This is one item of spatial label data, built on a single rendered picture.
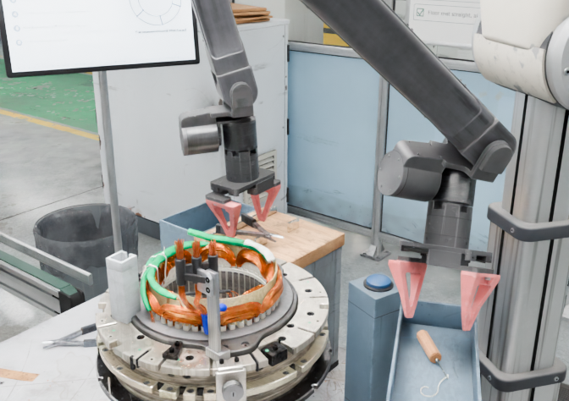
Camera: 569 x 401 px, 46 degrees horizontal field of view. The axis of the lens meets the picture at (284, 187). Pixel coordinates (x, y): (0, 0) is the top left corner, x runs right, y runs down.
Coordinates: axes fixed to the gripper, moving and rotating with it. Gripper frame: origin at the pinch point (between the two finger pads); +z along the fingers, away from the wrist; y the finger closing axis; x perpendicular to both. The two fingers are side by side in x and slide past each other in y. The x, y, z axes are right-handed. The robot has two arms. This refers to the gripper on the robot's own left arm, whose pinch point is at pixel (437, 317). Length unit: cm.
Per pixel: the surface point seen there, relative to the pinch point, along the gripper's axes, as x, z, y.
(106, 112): 25, -35, -128
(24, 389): -15, 28, -75
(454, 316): 13.7, 1.0, -5.0
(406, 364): 3.1, 7.5, -5.5
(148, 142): 126, -43, -252
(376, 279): 14.3, -2.3, -20.0
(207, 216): 12, -9, -62
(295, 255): 7.8, -4.4, -32.4
